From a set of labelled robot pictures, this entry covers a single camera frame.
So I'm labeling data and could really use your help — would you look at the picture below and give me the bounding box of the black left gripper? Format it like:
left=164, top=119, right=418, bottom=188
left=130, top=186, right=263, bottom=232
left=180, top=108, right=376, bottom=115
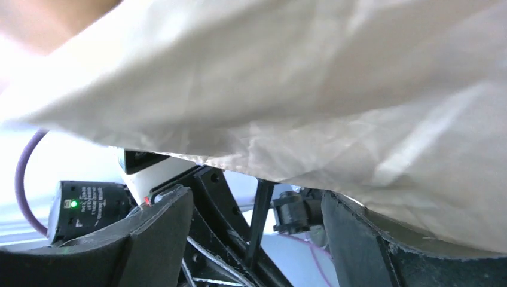
left=148, top=166, right=291, bottom=286

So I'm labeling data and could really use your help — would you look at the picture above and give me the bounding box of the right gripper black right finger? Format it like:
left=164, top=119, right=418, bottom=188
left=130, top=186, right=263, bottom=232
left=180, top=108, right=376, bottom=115
left=321, top=191, right=506, bottom=286

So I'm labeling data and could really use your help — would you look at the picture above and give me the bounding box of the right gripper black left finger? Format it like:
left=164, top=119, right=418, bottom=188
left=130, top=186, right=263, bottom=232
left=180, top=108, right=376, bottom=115
left=1, top=187, right=193, bottom=286

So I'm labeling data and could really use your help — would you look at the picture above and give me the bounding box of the beige umbrella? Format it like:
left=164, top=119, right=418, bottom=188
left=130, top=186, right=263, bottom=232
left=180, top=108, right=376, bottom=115
left=1, top=1, right=506, bottom=254

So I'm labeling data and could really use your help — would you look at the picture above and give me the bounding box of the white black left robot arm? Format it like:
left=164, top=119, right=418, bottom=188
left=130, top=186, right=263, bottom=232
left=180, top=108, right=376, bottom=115
left=48, top=166, right=290, bottom=286

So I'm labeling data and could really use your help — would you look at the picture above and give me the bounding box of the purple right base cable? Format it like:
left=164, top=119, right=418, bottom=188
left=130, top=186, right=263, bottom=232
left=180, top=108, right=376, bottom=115
left=277, top=231, right=337, bottom=287

